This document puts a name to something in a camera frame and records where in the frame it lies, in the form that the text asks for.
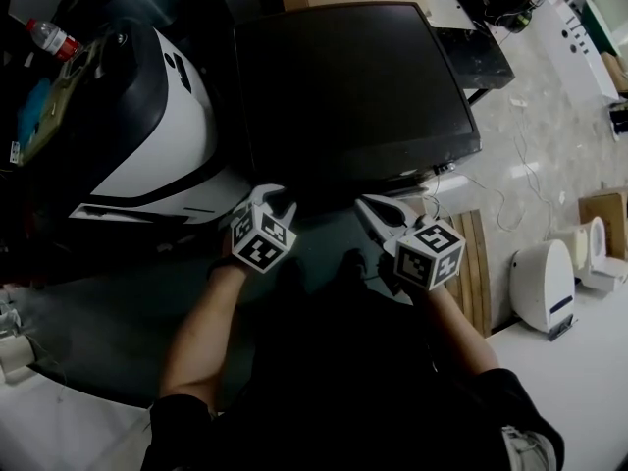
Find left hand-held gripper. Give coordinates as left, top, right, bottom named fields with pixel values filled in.
left=229, top=183, right=299, bottom=275

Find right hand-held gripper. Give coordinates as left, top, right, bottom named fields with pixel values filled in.
left=353, top=193, right=467, bottom=293

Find person's left forearm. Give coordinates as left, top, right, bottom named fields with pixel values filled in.
left=156, top=257, right=254, bottom=414

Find person's right forearm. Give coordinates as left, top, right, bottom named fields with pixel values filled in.
left=411, top=282, right=501, bottom=377

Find person's right black shoe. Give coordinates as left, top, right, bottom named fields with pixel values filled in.
left=338, top=247, right=368, bottom=282

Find wooden slat mat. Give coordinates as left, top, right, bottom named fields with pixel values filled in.
left=444, top=209, right=495, bottom=339

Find black washing machine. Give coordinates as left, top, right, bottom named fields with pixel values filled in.
left=233, top=1, right=483, bottom=215

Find white and black appliance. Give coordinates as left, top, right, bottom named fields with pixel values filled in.
left=28, top=17, right=254, bottom=225

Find white rounded toilet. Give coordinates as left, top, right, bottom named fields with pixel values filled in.
left=508, top=238, right=576, bottom=334

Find person's black clothing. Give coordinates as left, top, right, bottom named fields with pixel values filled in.
left=139, top=277, right=565, bottom=471

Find black low table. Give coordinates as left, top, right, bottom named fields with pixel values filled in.
left=416, top=0, right=515, bottom=92

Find cardboard box with toilet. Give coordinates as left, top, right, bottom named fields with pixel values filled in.
left=577, top=188, right=628, bottom=262

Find olive flat board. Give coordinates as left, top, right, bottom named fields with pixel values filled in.
left=12, top=36, right=119, bottom=166

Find white cabinet with dark holes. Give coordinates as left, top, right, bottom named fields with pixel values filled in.
left=548, top=0, right=622, bottom=102

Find blue cloth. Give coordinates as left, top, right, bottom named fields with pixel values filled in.
left=17, top=77, right=53, bottom=139

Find plastic bottle red label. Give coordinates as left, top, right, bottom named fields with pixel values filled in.
left=25, top=18, right=84, bottom=63

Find white cable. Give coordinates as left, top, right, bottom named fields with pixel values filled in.
left=426, top=115, right=565, bottom=235

